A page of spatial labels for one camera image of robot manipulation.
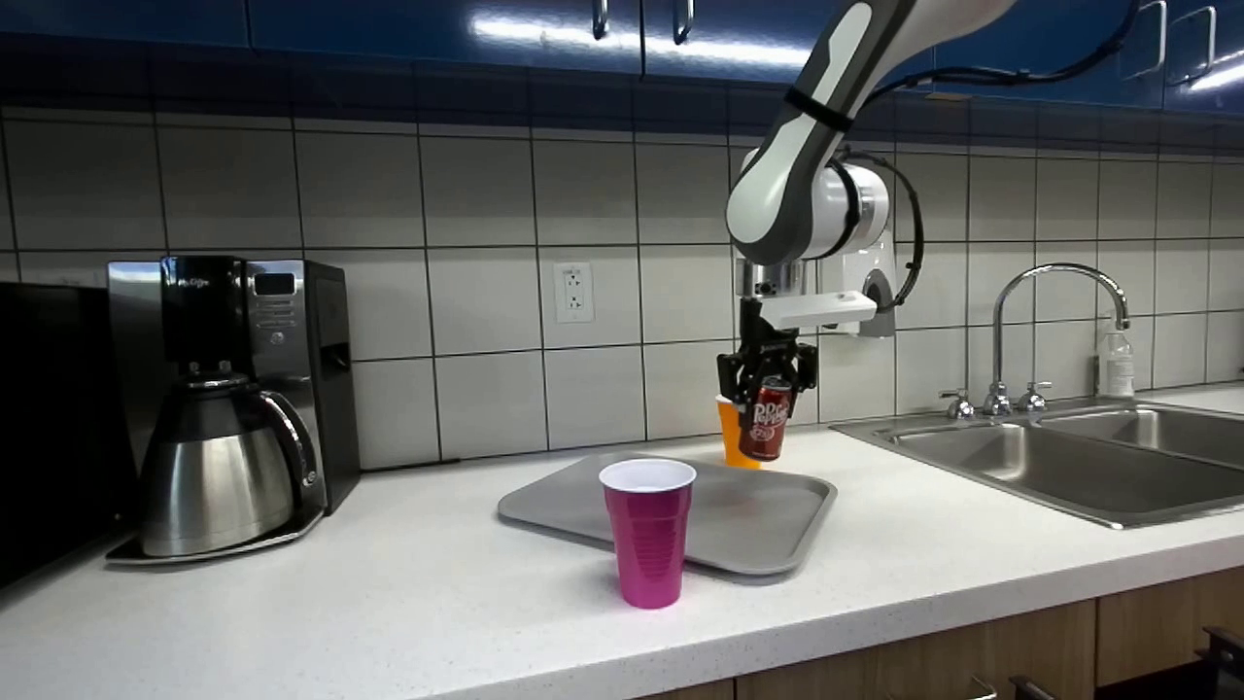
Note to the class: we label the red soda can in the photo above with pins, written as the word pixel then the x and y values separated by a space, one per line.
pixel 768 424

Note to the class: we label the grey plastic tray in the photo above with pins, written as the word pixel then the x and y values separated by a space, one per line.
pixel 752 520

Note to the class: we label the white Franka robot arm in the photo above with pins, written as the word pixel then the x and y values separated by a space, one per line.
pixel 831 131

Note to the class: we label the purple plastic cup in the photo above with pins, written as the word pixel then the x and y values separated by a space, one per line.
pixel 647 530

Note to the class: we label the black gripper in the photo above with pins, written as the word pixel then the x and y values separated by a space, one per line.
pixel 768 338

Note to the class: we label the stainless steel coffee carafe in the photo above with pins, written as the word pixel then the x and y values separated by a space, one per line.
pixel 217 479

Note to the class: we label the chrome gooseneck faucet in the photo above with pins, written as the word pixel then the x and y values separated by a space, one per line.
pixel 1002 334

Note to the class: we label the black microwave oven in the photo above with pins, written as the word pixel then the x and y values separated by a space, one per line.
pixel 59 428

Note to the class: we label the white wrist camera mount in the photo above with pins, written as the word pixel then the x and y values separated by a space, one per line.
pixel 822 314

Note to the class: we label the wooden base cabinet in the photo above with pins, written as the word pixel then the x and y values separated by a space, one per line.
pixel 933 661

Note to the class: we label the orange plastic cup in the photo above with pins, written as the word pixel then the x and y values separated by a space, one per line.
pixel 730 441

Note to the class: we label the clear pump soap bottle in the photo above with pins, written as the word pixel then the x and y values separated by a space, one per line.
pixel 1118 367

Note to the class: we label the blue glossy wall cabinets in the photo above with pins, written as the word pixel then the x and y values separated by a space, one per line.
pixel 389 21

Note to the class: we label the stainless steel double sink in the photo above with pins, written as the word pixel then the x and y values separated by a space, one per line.
pixel 1103 466

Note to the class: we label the white wall power outlet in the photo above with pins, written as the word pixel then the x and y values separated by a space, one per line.
pixel 572 294

